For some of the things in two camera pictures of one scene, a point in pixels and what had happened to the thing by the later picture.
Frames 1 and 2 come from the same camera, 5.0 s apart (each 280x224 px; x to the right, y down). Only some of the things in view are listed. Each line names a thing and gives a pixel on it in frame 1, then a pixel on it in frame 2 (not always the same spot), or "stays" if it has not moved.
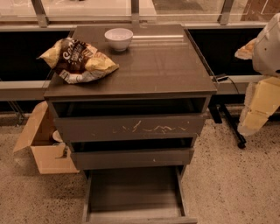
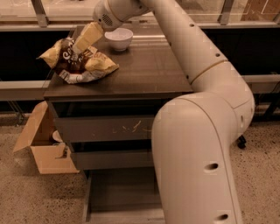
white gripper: x=268 y=52 → x=108 y=14
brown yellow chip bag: x=76 y=61 stays
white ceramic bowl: x=119 y=38 stays
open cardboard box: x=51 y=157 stays
